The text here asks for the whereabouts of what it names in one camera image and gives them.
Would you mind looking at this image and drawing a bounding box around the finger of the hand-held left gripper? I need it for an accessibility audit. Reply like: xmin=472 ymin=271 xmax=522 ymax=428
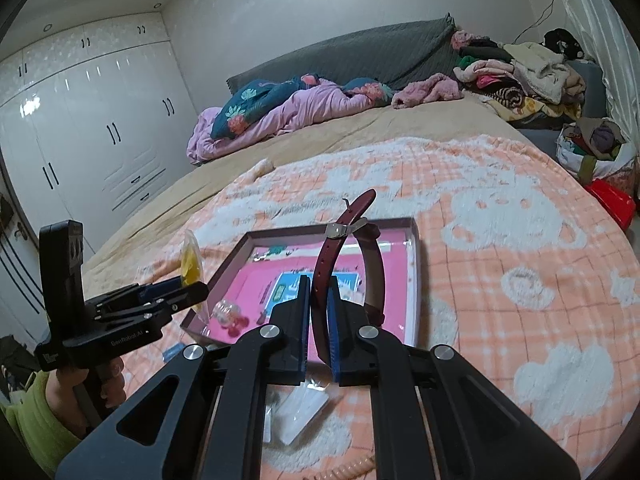
xmin=95 ymin=275 xmax=187 ymax=311
xmin=97 ymin=281 xmax=210 ymax=323

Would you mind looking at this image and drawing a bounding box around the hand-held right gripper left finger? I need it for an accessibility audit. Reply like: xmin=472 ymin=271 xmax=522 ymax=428
xmin=55 ymin=275 xmax=311 ymax=480

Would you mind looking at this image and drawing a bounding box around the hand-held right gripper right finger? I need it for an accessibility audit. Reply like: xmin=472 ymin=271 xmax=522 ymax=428
xmin=327 ymin=284 xmax=581 ymax=480

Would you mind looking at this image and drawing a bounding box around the yellow trinket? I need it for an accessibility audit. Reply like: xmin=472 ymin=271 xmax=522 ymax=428
xmin=179 ymin=230 xmax=205 ymax=291

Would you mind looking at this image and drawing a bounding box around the maroon leather watch strap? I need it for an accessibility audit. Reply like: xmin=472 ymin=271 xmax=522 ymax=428
xmin=310 ymin=189 xmax=388 ymax=367

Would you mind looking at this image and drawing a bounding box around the pink shallow box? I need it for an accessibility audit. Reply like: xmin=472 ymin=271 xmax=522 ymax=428
xmin=180 ymin=217 xmax=421 ymax=362

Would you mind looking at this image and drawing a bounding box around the orange hair tie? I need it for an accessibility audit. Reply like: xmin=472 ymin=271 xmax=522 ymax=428
xmin=317 ymin=452 xmax=377 ymax=477

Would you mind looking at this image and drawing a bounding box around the person's left forearm green sleeve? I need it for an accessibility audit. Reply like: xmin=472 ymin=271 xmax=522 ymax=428
xmin=0 ymin=370 xmax=86 ymax=477

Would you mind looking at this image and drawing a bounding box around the person's left hand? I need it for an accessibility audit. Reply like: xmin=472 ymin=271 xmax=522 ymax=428
xmin=47 ymin=357 xmax=127 ymax=411

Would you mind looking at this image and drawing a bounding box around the white door with black trim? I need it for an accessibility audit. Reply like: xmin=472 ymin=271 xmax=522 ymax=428
xmin=0 ymin=160 xmax=47 ymax=351

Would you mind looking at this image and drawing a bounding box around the clear plastic bag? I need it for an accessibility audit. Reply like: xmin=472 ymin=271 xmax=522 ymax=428
xmin=262 ymin=379 xmax=332 ymax=447

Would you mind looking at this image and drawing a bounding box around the white glossy wardrobe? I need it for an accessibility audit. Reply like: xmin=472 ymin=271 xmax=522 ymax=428
xmin=0 ymin=10 xmax=202 ymax=261

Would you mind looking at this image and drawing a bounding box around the orange white checked blanket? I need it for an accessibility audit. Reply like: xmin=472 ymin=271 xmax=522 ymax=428
xmin=82 ymin=132 xmax=640 ymax=480

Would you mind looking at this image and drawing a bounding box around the dark floral pillow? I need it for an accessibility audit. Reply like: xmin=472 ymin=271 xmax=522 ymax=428
xmin=342 ymin=77 xmax=397 ymax=107
xmin=210 ymin=74 xmax=321 ymax=141

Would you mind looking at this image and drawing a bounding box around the tan bed sheet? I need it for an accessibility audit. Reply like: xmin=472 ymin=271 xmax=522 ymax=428
xmin=82 ymin=92 xmax=551 ymax=288

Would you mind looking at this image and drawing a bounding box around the purple quilt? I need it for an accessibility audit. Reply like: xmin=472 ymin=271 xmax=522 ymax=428
xmin=186 ymin=77 xmax=392 ymax=166

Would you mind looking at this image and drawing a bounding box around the pink fleece garment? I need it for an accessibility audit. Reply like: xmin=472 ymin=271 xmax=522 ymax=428
xmin=391 ymin=72 xmax=466 ymax=110

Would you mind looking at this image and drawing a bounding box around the grey padded headboard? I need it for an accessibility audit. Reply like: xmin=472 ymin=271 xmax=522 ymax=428
xmin=226 ymin=14 xmax=458 ymax=97

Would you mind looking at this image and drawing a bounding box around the red plastic stool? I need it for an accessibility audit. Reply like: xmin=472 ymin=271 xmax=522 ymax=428
xmin=585 ymin=179 xmax=637 ymax=232

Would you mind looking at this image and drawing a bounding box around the pile of folded clothes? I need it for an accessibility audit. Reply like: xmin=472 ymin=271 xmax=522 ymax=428
xmin=452 ymin=30 xmax=587 ymax=127

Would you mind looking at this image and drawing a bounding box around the white bag of clothes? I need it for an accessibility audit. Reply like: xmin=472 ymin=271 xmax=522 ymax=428
xmin=556 ymin=117 xmax=638 ymax=184

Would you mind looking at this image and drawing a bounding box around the grey blue chair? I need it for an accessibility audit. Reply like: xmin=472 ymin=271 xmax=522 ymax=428
xmin=517 ymin=60 xmax=608 ymax=161

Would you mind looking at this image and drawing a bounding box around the black bag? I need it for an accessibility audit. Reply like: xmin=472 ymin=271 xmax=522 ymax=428
xmin=542 ymin=27 xmax=586 ymax=62

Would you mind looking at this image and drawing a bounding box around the white curtain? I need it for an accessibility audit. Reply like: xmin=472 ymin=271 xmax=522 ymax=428
xmin=550 ymin=0 xmax=640 ymax=151

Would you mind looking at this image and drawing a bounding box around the black wall cable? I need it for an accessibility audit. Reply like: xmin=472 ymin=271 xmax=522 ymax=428
xmin=512 ymin=0 xmax=559 ymax=43

